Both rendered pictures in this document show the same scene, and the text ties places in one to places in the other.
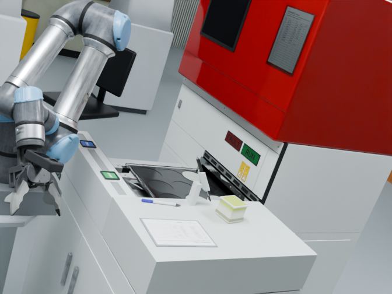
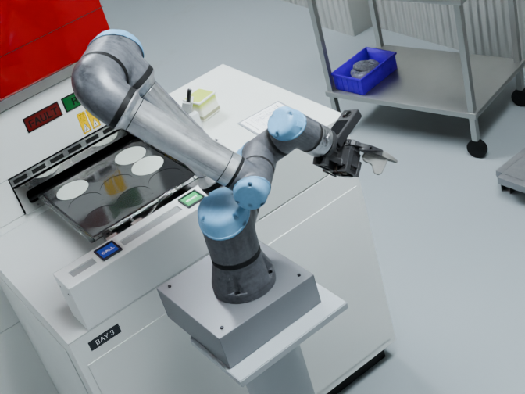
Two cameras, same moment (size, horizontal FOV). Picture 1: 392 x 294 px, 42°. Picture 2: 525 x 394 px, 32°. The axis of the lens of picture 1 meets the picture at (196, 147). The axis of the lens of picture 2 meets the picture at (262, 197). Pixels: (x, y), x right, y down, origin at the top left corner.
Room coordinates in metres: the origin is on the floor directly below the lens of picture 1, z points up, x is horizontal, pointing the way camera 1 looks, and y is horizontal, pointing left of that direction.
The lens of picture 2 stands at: (1.16, 2.20, 2.22)
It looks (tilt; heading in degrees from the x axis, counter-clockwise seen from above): 33 degrees down; 278
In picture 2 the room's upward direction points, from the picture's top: 17 degrees counter-clockwise
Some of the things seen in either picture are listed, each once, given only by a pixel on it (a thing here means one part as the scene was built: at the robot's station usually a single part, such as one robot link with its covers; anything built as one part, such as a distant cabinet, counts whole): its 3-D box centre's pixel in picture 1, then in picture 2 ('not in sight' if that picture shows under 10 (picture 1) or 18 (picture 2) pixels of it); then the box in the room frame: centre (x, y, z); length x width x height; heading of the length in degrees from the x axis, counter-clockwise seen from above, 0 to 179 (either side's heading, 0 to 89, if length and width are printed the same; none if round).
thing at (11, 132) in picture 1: (16, 127); (227, 223); (1.50, 0.56, 1.08); 0.13 x 0.12 x 0.14; 80
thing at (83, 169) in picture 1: (93, 177); (160, 245); (1.73, 0.33, 0.89); 0.55 x 0.09 x 0.14; 36
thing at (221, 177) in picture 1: (223, 188); (82, 166); (2.03, -0.17, 0.89); 0.44 x 0.02 x 0.10; 36
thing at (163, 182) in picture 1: (184, 188); (117, 184); (1.89, -0.01, 0.90); 0.34 x 0.34 x 0.01; 36
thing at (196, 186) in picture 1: (200, 187); (191, 117); (1.63, -0.06, 1.03); 0.06 x 0.04 x 0.13; 126
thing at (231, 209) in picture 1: (231, 209); (201, 105); (1.61, -0.18, 1.00); 0.07 x 0.07 x 0.07; 47
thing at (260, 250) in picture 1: (210, 244); (239, 134); (1.52, -0.15, 0.89); 0.62 x 0.35 x 0.14; 126
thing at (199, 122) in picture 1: (214, 144); (14, 159); (2.18, -0.08, 1.02); 0.81 x 0.03 x 0.40; 36
